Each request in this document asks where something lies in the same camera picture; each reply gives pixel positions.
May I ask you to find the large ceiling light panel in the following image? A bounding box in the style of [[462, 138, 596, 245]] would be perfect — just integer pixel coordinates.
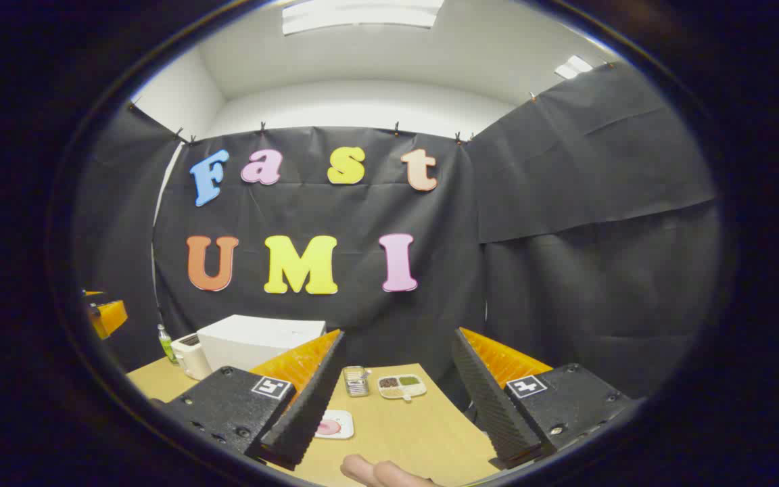
[[281, 0, 444, 36]]

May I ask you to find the small ceiling light panel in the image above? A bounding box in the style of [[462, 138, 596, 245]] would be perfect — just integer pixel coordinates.
[[554, 54, 594, 80]]

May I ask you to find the cream toaster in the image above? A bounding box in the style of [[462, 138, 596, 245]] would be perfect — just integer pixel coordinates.
[[170, 333, 213, 381]]

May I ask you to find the metal wire basket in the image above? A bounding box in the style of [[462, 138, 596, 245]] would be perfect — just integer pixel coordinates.
[[342, 365, 371, 398]]

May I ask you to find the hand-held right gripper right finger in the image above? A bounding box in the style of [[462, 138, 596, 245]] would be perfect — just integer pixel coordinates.
[[452, 327, 636, 470]]

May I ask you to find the white square plate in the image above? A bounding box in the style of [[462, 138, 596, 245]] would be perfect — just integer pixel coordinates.
[[314, 409, 355, 440]]

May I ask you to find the white microwave oven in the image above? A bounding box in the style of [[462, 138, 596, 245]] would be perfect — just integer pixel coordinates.
[[197, 315, 327, 373]]

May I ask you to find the divided seasoning dish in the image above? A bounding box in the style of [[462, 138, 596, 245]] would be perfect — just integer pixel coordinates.
[[377, 374, 427, 402]]

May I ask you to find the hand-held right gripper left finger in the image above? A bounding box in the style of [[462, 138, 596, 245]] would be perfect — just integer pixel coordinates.
[[149, 329, 347, 472]]

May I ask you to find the green drink bottle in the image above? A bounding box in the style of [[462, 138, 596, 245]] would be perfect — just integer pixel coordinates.
[[157, 323, 179, 365]]

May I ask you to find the black backdrop cloth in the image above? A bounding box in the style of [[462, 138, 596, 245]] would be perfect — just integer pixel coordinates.
[[72, 61, 722, 413]]

